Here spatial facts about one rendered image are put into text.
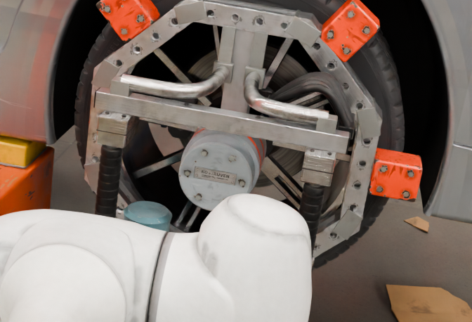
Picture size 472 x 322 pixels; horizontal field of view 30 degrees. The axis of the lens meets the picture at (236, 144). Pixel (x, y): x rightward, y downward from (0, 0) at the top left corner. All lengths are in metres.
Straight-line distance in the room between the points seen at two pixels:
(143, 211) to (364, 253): 1.83
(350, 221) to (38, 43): 0.71
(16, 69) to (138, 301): 1.17
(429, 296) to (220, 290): 2.42
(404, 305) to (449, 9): 1.52
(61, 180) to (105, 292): 2.90
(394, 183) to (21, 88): 0.77
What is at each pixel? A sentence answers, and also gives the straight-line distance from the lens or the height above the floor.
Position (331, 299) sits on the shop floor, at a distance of 2.98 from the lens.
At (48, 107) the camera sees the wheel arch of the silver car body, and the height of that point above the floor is 0.83.
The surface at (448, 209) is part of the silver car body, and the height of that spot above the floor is 0.77.
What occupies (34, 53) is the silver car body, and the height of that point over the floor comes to 0.94.
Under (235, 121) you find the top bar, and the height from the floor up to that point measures 0.97.
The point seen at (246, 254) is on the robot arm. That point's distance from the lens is 0.70.
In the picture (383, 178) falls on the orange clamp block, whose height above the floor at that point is 0.85.
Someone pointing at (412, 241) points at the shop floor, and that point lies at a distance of 3.54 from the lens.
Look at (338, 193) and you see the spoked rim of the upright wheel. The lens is 1.76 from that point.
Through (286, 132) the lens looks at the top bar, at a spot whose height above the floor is 0.97.
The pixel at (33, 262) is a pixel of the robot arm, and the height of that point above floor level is 1.08.
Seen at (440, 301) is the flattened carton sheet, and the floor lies 0.02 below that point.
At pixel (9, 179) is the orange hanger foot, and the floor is 0.68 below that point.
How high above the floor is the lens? 1.42
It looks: 20 degrees down
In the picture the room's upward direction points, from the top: 9 degrees clockwise
